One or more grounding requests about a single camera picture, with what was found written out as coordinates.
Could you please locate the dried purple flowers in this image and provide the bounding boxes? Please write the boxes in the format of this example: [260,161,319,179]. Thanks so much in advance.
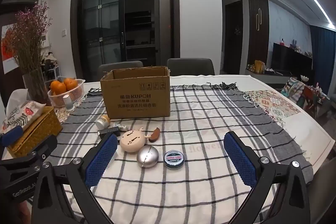
[7,0,51,75]

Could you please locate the chair with colourful cloth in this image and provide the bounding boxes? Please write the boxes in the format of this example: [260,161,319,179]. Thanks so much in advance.
[282,77,328,117]

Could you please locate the grey refrigerator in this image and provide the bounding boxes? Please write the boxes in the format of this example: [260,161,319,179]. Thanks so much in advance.
[154,0,170,67]

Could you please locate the dark sliding glass door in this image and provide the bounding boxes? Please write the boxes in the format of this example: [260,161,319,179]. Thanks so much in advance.
[70,0,180,81]

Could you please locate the round dark balm tin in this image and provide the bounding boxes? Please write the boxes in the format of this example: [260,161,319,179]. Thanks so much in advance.
[163,150,184,168]

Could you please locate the white television stand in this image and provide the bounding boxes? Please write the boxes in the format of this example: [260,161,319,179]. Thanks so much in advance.
[245,68,289,84]

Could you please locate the patterned tissue pack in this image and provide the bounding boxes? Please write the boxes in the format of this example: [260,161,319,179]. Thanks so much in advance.
[0,89,46,134]

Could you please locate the white plastic fruit basket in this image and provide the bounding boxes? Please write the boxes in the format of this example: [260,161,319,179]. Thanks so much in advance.
[47,79,86,107]

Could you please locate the black power adapter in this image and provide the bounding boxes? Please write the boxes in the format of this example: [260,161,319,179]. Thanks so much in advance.
[98,126,121,138]

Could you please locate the small white cylinder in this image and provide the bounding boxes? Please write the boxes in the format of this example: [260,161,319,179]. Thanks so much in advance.
[64,94,74,110]

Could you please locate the grey white checked cloth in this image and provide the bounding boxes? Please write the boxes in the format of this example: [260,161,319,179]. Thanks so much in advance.
[56,82,314,224]

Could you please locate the blue curtain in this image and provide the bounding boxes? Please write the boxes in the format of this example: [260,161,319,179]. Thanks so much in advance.
[310,25,336,98]

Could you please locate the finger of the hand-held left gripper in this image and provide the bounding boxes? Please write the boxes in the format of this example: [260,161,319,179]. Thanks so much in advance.
[0,126,24,148]
[7,134,58,161]

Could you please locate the curved brown wooden piece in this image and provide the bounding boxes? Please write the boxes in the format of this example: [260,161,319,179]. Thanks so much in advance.
[146,127,161,142]

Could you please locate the white bottle with yellow cap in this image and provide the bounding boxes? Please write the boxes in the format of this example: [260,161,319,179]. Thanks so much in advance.
[95,114,111,129]

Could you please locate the black television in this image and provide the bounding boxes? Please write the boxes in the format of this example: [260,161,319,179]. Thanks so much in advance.
[270,42,313,77]

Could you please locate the brown cardboard box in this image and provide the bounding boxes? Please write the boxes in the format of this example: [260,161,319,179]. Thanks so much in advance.
[100,66,171,119]

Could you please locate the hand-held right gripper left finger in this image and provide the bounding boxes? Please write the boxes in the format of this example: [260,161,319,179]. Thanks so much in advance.
[31,133,118,224]

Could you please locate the wall poster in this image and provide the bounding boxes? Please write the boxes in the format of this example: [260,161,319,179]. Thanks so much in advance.
[0,25,20,73]

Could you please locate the round silver metal case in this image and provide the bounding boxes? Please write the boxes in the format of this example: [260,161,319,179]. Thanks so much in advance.
[136,145,159,168]

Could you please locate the dark wooden door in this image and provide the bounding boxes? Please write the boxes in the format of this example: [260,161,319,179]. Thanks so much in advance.
[224,0,243,75]

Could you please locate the round beige wooden box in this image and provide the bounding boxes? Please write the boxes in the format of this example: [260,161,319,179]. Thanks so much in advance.
[120,128,146,153]

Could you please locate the dark cabinet with gold handles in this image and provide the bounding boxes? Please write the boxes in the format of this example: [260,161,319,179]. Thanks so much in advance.
[248,0,269,67]

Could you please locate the colourful patterned tablecloth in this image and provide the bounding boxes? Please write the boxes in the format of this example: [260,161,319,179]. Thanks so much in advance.
[54,90,301,127]

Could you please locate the white storage rack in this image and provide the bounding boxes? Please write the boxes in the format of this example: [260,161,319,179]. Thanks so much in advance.
[42,52,61,82]

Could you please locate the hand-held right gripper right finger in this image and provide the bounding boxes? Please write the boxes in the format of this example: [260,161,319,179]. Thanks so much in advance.
[223,131,311,224]

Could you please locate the yellow woven tissue basket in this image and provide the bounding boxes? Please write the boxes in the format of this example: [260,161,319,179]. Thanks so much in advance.
[7,106,63,159]

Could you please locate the grey dining chair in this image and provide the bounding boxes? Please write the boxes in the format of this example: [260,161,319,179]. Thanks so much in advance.
[167,58,216,76]
[98,61,143,81]

